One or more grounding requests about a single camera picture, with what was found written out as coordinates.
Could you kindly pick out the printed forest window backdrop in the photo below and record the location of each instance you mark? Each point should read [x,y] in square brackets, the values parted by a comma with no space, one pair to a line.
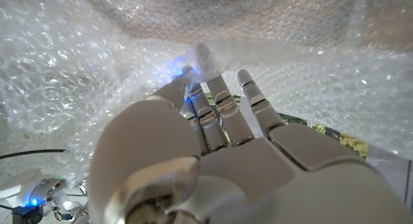
[387,172]

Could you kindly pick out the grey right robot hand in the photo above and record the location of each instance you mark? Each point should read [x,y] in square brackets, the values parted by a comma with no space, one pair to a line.
[72,201]

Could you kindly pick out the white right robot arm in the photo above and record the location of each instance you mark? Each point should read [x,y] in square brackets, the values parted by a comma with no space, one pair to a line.
[22,188]

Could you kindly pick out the clear bubble wrap sheet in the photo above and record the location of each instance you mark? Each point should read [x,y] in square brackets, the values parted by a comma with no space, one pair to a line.
[96,56]

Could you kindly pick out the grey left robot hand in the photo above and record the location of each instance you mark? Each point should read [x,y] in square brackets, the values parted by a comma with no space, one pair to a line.
[258,179]

